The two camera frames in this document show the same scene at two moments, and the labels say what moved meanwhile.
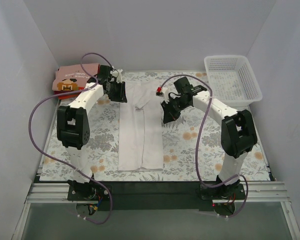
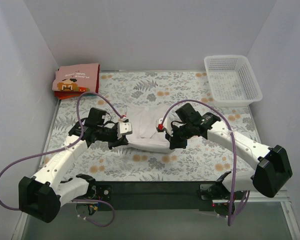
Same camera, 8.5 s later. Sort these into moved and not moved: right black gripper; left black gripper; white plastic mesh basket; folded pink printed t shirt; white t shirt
Moved: left black gripper; white t shirt; right black gripper
Not moved: white plastic mesh basket; folded pink printed t shirt
